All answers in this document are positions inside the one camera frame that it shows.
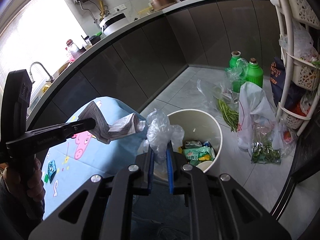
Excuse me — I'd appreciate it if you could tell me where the green plastic lid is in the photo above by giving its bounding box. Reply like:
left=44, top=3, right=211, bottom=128
left=44, top=175, right=49, bottom=183

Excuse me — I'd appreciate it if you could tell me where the blue blister pack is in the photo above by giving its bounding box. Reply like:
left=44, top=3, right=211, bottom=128
left=48, top=160, right=57, bottom=183

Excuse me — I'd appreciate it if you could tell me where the white paper leaflet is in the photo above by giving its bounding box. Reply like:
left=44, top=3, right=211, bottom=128
left=78, top=101, right=146, bottom=144

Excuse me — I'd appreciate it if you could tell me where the clear plastic bag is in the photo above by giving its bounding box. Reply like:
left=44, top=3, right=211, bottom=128
left=138, top=109, right=184, bottom=164

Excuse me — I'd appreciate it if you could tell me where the green wrapper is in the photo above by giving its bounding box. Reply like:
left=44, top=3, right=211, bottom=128
left=182, top=140, right=215, bottom=166

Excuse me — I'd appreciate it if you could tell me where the steel kitchen faucet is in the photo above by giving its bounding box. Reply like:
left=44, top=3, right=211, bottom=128
left=29, top=61, right=55, bottom=83

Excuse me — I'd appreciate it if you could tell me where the grey kitchen countertop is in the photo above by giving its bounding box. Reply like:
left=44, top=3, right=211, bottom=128
left=27, top=0, right=275, bottom=129

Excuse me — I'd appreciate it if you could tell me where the person's left hand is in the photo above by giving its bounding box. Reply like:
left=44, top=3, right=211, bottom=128
left=3, top=157, right=46, bottom=202

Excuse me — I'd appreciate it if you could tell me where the white plastic shopping bag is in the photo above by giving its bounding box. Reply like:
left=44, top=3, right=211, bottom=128
left=237, top=81, right=284, bottom=164

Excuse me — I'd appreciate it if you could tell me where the green vegetable bunch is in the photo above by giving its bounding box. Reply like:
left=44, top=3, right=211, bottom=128
left=218, top=99, right=239, bottom=132

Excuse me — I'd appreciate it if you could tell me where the glass jar red lid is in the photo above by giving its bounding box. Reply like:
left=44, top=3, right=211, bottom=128
left=66, top=39, right=79, bottom=60

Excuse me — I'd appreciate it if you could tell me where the dark clay pot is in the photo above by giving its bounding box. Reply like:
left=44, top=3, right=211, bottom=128
left=89, top=33, right=102, bottom=45

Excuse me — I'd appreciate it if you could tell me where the green bottle front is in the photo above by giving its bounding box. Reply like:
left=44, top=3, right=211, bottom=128
left=246, top=57, right=264, bottom=88

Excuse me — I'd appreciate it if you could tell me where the green bottle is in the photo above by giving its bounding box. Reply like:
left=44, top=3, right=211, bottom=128
left=246, top=57, right=264, bottom=88
left=226, top=50, right=247, bottom=93

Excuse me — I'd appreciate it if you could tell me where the green bottle rear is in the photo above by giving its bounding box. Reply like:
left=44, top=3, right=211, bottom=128
left=226, top=50, right=247, bottom=93

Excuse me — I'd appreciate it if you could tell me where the white rice cooker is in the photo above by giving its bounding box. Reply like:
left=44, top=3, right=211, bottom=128
left=99, top=12, right=129, bottom=36

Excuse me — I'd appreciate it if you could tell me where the dark blue shopping bag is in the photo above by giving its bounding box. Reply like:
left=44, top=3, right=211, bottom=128
left=269, top=56, right=301, bottom=108

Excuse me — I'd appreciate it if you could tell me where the brown cooking pot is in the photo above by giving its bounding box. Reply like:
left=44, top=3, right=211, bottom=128
left=150, top=0, right=177, bottom=11

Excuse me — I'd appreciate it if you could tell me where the beige plastic storage rack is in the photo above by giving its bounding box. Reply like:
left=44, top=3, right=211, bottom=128
left=270, top=0, right=319, bottom=134

